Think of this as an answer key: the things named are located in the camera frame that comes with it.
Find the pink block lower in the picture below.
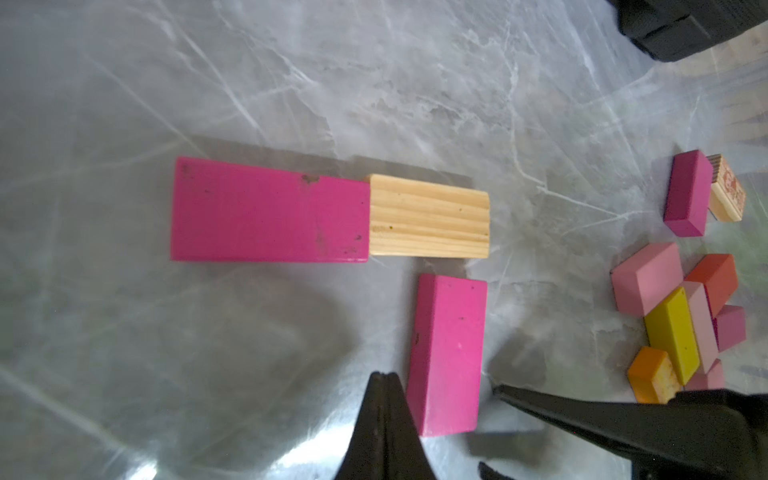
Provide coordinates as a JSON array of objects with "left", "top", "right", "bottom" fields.
[{"left": 685, "top": 359, "right": 725, "bottom": 391}]

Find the light pink block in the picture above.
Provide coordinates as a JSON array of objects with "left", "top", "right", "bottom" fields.
[
  {"left": 682, "top": 281, "right": 719, "bottom": 374},
  {"left": 610, "top": 242, "right": 683, "bottom": 317}
]

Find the red block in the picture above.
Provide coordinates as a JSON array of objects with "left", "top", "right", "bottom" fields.
[{"left": 685, "top": 254, "right": 739, "bottom": 317}]

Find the magenta block top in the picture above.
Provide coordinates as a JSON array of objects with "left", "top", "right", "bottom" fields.
[{"left": 663, "top": 150, "right": 713, "bottom": 237}]

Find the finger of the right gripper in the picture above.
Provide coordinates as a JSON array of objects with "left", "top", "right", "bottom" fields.
[{"left": 493, "top": 385, "right": 767, "bottom": 479}]

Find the magenta block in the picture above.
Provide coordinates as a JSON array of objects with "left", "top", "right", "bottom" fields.
[
  {"left": 406, "top": 274, "right": 487, "bottom": 437},
  {"left": 170, "top": 157, "right": 371, "bottom": 263},
  {"left": 663, "top": 150, "right": 713, "bottom": 237},
  {"left": 713, "top": 305, "right": 747, "bottom": 353}
]

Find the black plastic tool case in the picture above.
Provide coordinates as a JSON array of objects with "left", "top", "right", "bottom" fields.
[{"left": 614, "top": 0, "right": 767, "bottom": 63}]

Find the yellow block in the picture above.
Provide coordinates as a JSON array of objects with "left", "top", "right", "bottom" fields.
[{"left": 644, "top": 286, "right": 701, "bottom": 386}]

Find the monkey picture wood block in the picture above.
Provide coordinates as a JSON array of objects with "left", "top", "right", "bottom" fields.
[{"left": 707, "top": 154, "right": 746, "bottom": 222}]

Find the natural wood block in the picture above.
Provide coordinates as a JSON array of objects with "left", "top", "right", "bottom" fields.
[{"left": 366, "top": 174, "right": 490, "bottom": 259}]

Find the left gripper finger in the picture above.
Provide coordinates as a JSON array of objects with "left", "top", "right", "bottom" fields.
[{"left": 336, "top": 372, "right": 435, "bottom": 480}]

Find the orange block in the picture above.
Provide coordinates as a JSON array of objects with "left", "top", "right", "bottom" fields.
[{"left": 627, "top": 346, "right": 683, "bottom": 404}]

